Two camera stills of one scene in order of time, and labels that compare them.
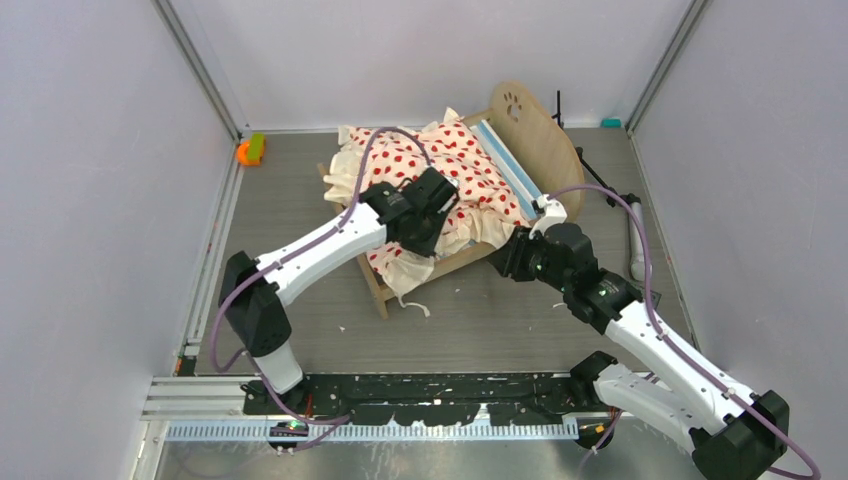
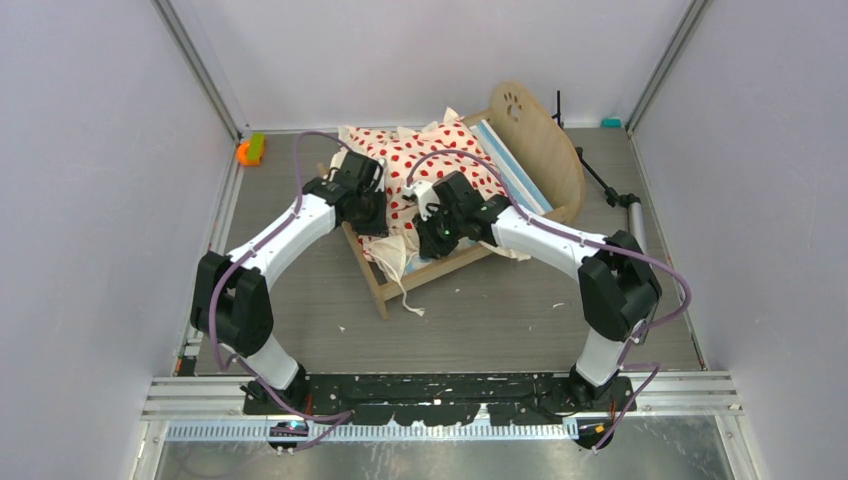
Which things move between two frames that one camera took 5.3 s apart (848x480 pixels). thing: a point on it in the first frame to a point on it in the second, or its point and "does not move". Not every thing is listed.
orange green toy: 250,153 does not move
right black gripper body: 528,260 to 441,230
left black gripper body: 424,240 to 370,217
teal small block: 611,122 does not move
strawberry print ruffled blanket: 488,210 does not move
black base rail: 436,398 does not move
